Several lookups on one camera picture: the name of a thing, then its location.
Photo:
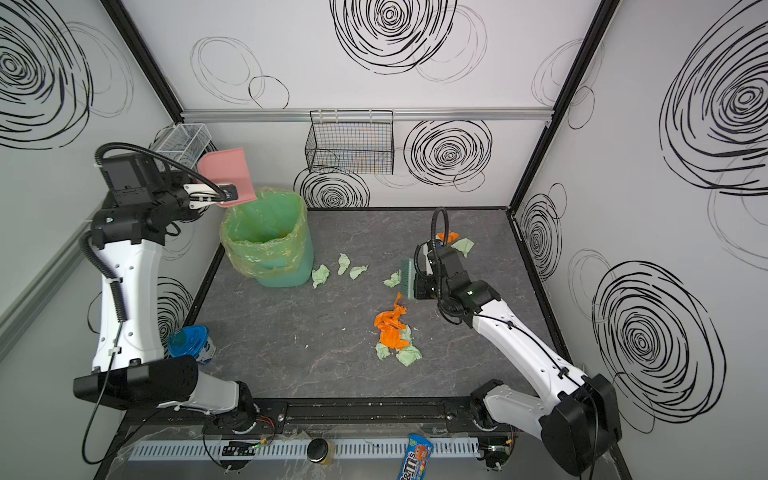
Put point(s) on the green hand brush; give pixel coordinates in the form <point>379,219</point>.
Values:
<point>408,278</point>

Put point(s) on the green crumpled paper scrap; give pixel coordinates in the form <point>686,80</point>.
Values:
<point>343,264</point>

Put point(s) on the orange paper scrap centre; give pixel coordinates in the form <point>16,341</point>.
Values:
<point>391,327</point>

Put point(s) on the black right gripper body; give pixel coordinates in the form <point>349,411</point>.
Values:
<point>424,285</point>

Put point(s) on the white slotted cable duct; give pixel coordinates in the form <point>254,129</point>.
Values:
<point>296,449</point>

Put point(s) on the orange paper scrap far corner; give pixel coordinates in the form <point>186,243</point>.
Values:
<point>448,238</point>

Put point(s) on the small dark lid jar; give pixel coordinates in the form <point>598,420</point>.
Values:
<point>319,451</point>

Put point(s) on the green bin with plastic liner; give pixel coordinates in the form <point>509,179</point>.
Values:
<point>268,240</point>

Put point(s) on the clear plastic wall shelf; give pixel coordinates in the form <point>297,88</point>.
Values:
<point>183,143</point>

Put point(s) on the blue cup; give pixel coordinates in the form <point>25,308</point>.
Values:
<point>194,341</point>

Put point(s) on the pink plastic dustpan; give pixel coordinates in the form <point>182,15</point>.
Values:
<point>229,167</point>

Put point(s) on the candy bag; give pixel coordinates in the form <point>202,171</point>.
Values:
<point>417,454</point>

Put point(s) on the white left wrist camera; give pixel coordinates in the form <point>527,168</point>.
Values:
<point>202,195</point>

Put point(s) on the green paper scrap front right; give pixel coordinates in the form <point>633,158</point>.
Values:
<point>408,355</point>

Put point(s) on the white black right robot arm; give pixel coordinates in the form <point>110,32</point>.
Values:
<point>547,372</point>

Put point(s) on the green paper scrap far right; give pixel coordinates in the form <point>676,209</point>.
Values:
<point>463,246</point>

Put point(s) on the green paper scrap front left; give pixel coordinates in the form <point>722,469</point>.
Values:
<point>382,351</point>

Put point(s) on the large green paper scrap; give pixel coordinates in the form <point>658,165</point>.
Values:
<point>320,275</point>

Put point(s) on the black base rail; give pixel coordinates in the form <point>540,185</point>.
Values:
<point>360,411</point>

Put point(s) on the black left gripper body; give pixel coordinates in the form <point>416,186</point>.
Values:
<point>182,196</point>

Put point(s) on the black wire wall basket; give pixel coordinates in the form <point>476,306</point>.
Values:
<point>357,141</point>

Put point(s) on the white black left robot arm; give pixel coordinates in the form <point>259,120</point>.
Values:
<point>130,368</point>

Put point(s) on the green paper scrap centre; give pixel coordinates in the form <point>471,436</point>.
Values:
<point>394,280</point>

